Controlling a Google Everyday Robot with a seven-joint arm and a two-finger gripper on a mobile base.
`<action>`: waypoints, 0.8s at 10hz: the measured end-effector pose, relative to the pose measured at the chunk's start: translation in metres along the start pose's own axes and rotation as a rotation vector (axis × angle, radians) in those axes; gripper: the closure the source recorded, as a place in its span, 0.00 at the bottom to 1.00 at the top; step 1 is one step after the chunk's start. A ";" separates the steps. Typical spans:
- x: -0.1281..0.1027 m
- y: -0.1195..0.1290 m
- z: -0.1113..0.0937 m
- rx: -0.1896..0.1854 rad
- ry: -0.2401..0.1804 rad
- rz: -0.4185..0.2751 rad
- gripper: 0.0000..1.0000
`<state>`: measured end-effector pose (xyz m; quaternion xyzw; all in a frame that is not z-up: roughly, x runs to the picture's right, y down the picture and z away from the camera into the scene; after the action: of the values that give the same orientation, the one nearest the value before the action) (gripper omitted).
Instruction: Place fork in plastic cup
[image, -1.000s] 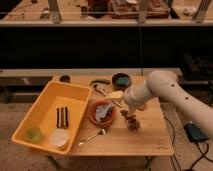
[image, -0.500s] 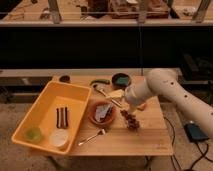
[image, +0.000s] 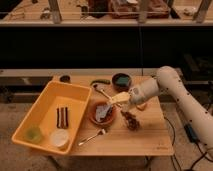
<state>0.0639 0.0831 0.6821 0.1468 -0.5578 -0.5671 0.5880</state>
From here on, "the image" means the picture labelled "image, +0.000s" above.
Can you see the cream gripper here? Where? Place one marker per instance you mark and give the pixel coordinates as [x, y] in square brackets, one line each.
[125, 99]

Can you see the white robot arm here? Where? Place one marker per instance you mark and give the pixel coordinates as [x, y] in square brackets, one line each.
[167, 79]

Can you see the small dark round cup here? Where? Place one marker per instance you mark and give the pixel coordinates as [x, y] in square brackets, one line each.
[65, 79]

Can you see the white plastic cup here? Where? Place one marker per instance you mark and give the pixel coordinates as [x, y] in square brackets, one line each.
[59, 138]

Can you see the dark pan with teal sponge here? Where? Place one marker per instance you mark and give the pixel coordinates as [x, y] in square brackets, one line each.
[121, 82]

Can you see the orange toy piece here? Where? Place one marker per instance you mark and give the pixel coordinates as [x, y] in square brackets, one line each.
[141, 107]

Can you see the orange bowl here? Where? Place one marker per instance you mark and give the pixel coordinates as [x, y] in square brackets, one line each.
[107, 121]

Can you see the dark green cucumber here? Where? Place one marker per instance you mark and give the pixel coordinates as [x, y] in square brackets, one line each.
[102, 81]

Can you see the grey crumpled cloth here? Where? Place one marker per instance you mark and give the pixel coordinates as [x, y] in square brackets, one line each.
[102, 111]

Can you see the brown grape bunch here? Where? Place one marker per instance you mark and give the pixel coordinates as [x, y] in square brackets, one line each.
[131, 121]

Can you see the dark brown striped block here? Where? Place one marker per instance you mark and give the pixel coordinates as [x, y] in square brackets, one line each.
[62, 118]

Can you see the yellow plastic bin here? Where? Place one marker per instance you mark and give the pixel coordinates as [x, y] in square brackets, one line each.
[43, 113]

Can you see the black power box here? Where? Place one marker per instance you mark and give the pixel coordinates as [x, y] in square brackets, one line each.
[191, 134]

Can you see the wooden shelf with clutter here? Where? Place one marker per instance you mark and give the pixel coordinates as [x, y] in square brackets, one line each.
[106, 12]

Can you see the silver spatula with handle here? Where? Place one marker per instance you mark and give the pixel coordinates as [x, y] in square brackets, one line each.
[100, 89]

